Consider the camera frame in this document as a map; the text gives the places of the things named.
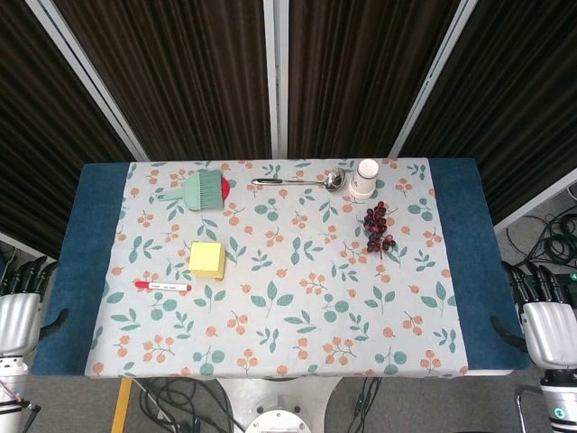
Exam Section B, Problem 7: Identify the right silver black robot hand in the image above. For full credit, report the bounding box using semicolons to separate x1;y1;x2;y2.
490;260;577;370

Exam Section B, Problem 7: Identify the dark folding screen panel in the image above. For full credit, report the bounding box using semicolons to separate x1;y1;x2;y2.
263;0;472;160
25;0;289;161
0;0;150;272
388;0;577;234

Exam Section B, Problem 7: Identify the round gray robot torso top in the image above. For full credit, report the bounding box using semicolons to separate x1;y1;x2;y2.
245;395;314;433

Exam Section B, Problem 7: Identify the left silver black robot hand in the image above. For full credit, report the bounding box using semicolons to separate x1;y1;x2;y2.
0;255;71;358

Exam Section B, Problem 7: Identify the stainless steel ladle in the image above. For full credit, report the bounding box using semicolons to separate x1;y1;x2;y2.
251;167;347;193

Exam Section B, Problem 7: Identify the dark purple grape bunch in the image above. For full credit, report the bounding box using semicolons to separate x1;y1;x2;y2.
362;200;399;261

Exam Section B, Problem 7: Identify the yellow floor tape strip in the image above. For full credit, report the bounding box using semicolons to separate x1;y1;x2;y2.
110;377;134;433

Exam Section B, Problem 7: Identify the green hand brush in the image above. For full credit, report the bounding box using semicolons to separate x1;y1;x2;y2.
157;170;225;212

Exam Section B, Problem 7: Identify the blue felt table cover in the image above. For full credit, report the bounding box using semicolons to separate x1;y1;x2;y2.
30;157;531;377

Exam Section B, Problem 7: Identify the yellow cube block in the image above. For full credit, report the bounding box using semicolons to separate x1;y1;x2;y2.
188;241;226;282

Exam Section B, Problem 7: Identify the gray metal tube frame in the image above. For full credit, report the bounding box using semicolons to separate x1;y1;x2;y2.
515;386;545;433

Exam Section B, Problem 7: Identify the white paper cup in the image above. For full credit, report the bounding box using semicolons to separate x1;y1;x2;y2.
347;158;380;200

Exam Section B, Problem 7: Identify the red and white marker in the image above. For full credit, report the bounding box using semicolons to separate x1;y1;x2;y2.
134;280;193;294

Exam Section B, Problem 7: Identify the black floor cable bundle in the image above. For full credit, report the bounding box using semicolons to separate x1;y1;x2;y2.
133;376;247;433
505;211;577;272

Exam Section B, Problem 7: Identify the floral print tablecloth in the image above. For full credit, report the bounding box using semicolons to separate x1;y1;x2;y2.
85;157;471;378

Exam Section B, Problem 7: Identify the black cable with green light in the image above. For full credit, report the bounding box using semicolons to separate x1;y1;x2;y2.
346;376;385;433

